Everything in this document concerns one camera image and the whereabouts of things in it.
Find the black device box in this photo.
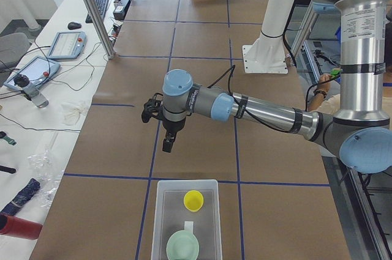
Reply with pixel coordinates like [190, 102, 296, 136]
[113, 0, 130, 21]

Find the clear plastic storage box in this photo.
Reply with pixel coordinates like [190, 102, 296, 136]
[151, 179, 222, 259]

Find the green wrist watch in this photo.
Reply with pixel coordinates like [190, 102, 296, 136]
[0, 131, 17, 146]

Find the light green bowl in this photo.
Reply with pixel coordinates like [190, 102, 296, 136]
[166, 230, 199, 260]

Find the aluminium frame post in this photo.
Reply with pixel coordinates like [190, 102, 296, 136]
[83, 0, 115, 59]

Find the near teach pendant tablet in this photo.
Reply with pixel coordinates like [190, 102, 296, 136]
[4, 56, 60, 91]

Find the seated person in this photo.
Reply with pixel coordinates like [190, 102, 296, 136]
[308, 65, 391, 116]

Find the clear water bottle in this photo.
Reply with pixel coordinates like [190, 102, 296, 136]
[14, 74, 49, 108]

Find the crumpled clear plastic wrap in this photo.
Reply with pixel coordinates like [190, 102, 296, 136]
[28, 149, 64, 209]

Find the far teach pendant tablet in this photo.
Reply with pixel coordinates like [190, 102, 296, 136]
[47, 31, 87, 61]

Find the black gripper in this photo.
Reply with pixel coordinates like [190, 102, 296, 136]
[141, 92, 187, 153]

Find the white label in box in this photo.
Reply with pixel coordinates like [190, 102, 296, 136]
[184, 221, 194, 234]

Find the white crumpled cloth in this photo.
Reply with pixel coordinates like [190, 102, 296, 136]
[61, 101, 89, 125]

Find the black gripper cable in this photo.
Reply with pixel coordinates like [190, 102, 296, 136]
[208, 64, 295, 134]

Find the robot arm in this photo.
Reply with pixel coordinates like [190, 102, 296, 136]
[141, 0, 391, 174]

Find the black keyboard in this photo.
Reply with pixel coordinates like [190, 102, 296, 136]
[94, 0, 110, 20]

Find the yellow plastic cup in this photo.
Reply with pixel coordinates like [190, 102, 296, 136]
[183, 190, 204, 212]

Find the red bottle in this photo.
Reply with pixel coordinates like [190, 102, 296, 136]
[1, 214, 43, 240]

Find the teach pendant tablet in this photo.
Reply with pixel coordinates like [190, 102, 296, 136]
[47, 31, 87, 61]
[4, 56, 60, 91]

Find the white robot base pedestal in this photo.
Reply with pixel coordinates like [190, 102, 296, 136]
[243, 0, 294, 74]

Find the blue storage bin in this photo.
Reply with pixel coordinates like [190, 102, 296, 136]
[335, 27, 342, 43]

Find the folded blue umbrella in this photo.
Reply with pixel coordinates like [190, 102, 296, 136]
[1, 178, 40, 216]

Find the black computer mouse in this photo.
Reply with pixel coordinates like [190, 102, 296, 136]
[67, 21, 82, 31]

